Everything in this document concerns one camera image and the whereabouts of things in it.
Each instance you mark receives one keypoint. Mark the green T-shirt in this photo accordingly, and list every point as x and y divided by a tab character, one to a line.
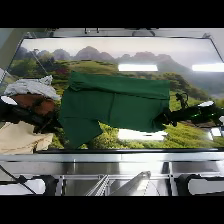
113	106

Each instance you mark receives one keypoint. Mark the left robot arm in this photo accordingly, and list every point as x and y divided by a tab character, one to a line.
20	115

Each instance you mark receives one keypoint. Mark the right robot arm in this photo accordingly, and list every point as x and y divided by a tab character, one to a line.
200	115

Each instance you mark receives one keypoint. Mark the brown garment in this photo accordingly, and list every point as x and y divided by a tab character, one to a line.
36	103

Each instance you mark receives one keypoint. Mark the white garment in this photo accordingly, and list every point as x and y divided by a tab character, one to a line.
30	86

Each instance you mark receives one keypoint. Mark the silver frame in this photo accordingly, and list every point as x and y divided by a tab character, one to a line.
113	163

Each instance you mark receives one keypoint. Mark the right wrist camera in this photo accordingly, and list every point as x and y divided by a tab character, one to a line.
181	98

